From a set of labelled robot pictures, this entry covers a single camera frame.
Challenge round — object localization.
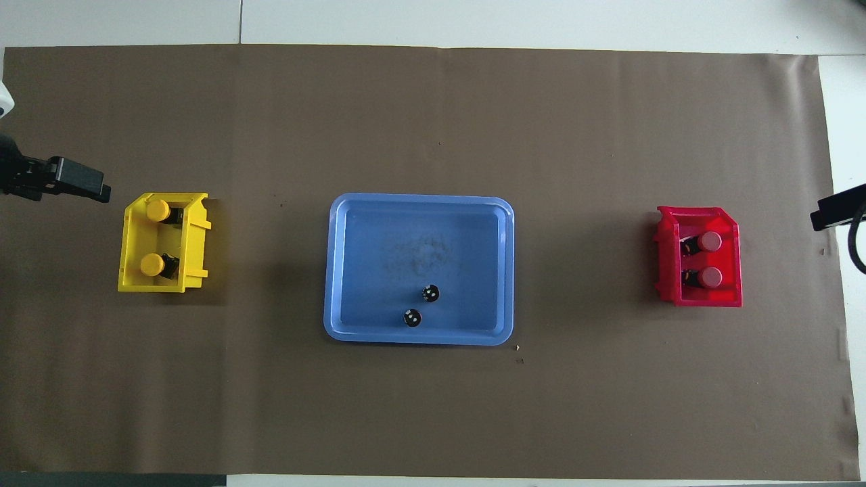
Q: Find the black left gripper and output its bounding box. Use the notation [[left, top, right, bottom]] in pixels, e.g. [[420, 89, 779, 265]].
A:
[[0, 134, 112, 204]]

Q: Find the yellow push button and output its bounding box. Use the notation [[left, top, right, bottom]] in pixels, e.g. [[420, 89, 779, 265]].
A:
[[145, 198, 185, 226], [139, 252, 180, 281]]

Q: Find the red push button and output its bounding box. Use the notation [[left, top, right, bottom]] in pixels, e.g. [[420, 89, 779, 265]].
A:
[[680, 231, 723, 256], [681, 266, 724, 289]]

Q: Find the yellow plastic bin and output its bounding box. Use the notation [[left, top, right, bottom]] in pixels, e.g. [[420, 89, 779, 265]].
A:
[[118, 192, 212, 294]]

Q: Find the red plastic bin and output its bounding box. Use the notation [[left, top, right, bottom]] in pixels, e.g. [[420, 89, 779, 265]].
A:
[[654, 206, 743, 308]]

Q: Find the blue plastic tray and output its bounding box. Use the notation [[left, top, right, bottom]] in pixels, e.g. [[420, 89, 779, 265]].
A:
[[323, 193, 515, 346]]

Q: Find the brown paper table mat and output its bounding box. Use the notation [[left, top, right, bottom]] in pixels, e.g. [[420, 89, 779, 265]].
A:
[[0, 44, 861, 482]]

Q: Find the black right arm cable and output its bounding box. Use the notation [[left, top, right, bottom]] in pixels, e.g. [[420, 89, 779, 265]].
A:
[[839, 204, 866, 275]]

